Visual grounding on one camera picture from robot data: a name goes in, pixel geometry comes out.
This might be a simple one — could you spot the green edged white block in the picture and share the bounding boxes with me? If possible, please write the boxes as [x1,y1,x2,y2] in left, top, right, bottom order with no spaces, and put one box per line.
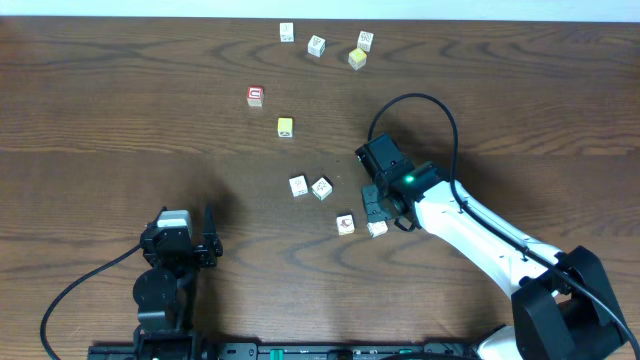
[311,177,333,201]

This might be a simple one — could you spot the teal edged white block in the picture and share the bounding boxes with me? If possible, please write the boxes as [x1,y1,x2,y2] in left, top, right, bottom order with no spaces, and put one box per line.
[367,221,388,238]

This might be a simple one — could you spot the red top block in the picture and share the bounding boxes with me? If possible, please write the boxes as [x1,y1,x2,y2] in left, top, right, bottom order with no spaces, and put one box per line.
[246,86,264,107]

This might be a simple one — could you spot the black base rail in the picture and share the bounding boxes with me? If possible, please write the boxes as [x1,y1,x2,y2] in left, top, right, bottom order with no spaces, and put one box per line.
[87,343,478,360]

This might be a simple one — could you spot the white block number three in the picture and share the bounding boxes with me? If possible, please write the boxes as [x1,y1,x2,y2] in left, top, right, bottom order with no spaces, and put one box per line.
[307,35,326,57]

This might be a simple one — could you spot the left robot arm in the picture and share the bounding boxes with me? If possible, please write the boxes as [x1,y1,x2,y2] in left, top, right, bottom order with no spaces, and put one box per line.
[133,205,223,345]

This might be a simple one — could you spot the white block brown picture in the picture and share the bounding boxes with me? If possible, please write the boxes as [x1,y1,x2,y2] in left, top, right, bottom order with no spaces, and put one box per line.
[336,214,355,236]

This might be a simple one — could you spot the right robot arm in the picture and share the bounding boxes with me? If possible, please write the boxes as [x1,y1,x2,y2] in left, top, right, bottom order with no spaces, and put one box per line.
[355,134,637,359]

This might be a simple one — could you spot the yellow top far block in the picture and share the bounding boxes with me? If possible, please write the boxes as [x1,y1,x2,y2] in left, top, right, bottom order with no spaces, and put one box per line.
[348,48,368,70]

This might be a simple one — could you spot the yellow top soccer block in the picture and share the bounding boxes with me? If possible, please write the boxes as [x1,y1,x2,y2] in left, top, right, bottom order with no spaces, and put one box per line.
[277,117,293,138]

